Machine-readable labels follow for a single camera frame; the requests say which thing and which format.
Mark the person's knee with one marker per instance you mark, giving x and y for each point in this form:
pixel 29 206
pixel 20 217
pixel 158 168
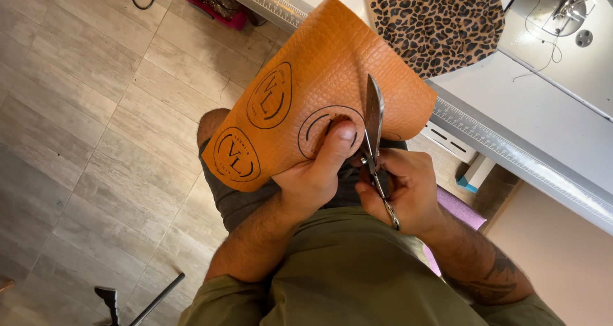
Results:
pixel 210 125

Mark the leopard print fabric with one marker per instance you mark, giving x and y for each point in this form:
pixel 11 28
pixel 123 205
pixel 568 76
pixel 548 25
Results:
pixel 433 19

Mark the olive green shirt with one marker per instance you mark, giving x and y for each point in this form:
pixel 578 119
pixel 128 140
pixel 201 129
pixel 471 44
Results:
pixel 354 273

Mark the black metal chair leg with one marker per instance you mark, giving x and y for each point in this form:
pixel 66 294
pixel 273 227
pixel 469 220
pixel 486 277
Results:
pixel 139 302

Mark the person's left hand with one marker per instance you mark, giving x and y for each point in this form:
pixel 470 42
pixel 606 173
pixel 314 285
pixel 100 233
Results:
pixel 306 182

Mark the person's right hand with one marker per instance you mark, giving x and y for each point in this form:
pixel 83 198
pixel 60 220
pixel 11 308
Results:
pixel 407 192

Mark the white box with blue corner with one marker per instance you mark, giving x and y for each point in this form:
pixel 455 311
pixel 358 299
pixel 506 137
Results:
pixel 474 173

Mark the pink plastic bin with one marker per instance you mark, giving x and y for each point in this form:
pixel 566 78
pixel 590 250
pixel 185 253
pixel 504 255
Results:
pixel 210 2

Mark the metal scissors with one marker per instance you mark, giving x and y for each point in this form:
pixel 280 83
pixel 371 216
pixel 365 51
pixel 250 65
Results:
pixel 374 125

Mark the white sewing machine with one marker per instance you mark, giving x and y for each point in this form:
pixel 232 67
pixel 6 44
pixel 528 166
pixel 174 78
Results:
pixel 560 34

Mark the dark grey shorts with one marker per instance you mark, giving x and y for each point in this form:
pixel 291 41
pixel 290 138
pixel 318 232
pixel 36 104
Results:
pixel 249 196

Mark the orange embossed leather sheet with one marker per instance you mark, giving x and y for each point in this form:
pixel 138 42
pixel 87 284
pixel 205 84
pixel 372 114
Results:
pixel 306 91

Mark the person's right fingers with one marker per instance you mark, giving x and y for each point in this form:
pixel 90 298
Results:
pixel 383 172

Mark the white slotted drawer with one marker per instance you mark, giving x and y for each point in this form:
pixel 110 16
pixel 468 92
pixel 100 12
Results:
pixel 445 141

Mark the purple seat cushion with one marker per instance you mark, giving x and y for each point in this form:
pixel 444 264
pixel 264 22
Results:
pixel 455 220

